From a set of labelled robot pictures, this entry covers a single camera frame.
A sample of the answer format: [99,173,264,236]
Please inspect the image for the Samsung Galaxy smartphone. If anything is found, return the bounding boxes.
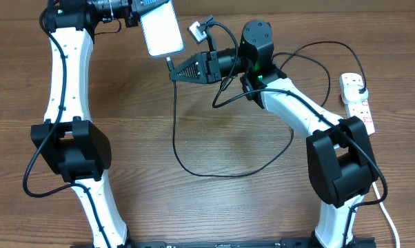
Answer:
[140,1,184,56]

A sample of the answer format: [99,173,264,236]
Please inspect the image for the black USB charging cable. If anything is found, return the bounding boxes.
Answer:
[165,41,367,178]

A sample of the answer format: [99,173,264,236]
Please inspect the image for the white power strip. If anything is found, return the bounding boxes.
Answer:
[338,72,376,135]

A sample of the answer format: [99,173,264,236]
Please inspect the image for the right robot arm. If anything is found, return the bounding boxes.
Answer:
[169,18,383,247]

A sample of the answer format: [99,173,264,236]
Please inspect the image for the white charger plug adapter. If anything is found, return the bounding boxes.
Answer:
[341,84,369,104]

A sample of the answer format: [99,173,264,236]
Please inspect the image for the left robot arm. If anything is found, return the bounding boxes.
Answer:
[23,1,174,247]

